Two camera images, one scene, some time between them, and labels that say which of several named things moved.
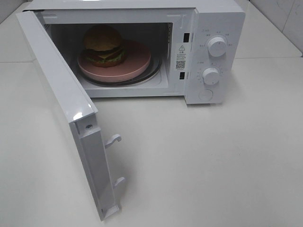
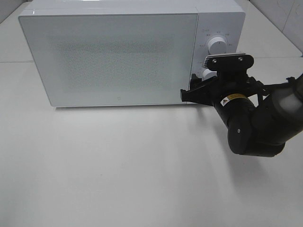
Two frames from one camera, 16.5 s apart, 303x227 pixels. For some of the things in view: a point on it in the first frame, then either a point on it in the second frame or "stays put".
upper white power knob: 217,47 stays put
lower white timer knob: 210,76 stays put
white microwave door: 79,109 to 99,59
